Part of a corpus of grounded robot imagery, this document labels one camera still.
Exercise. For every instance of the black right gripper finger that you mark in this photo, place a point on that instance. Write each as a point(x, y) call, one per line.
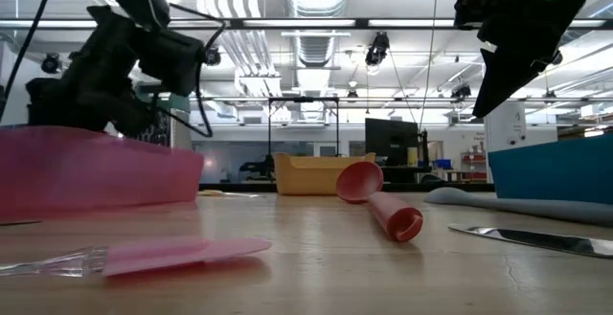
point(498, 85)

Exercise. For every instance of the grey-blue silicone spoon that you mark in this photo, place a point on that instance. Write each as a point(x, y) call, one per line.
point(527, 206)

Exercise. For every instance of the small yellow silicone spatula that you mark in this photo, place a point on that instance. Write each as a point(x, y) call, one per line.
point(215, 193)

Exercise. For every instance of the small pink silicone spatula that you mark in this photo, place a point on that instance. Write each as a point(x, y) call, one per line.
point(167, 253)

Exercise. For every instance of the small black robot arm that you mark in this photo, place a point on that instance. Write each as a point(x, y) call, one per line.
point(254, 166)

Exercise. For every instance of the white pillar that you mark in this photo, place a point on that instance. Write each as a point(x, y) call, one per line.
point(503, 133)

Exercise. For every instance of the shelf with red boxes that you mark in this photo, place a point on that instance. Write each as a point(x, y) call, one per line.
point(474, 166)

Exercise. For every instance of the pink translucent plastic bin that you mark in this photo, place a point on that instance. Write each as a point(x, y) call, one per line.
point(96, 176)

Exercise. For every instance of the blue storage crate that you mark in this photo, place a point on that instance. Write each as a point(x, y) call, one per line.
point(443, 164)

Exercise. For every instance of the green-topped metal box grater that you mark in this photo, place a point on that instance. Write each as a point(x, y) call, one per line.
point(179, 133)

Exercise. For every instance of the teal plastic bin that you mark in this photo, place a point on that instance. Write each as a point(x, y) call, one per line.
point(555, 171)

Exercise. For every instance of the yellow cylinder container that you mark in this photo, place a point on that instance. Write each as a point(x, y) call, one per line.
point(412, 157)

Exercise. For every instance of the black computer monitor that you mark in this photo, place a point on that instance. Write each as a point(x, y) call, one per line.
point(390, 138)

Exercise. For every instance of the black crossbar with light strips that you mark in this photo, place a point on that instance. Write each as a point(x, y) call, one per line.
point(361, 23)

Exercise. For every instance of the orange plastic bin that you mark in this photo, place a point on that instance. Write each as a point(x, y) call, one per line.
point(311, 176)

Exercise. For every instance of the black ceiling camera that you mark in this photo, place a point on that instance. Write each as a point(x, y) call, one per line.
point(50, 63)
point(378, 49)
point(214, 56)
point(460, 90)

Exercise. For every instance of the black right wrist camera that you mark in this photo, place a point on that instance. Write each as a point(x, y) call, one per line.
point(479, 11)

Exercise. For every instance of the black aluminium table frame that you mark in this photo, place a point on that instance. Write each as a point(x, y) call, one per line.
point(407, 187)

